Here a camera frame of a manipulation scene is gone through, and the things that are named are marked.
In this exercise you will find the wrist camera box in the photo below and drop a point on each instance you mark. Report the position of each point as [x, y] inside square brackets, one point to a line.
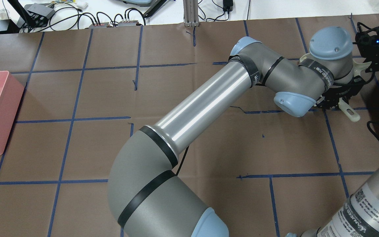
[367, 41]

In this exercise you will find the white plastic dustpan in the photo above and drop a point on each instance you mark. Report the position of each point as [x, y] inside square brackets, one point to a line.
[342, 80]

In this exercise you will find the black power adapter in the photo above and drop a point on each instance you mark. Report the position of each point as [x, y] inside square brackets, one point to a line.
[227, 5]

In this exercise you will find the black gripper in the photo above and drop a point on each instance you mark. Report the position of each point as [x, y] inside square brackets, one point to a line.
[332, 98]

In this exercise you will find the aluminium frame post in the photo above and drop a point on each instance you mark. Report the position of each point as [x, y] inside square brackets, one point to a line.
[191, 18]

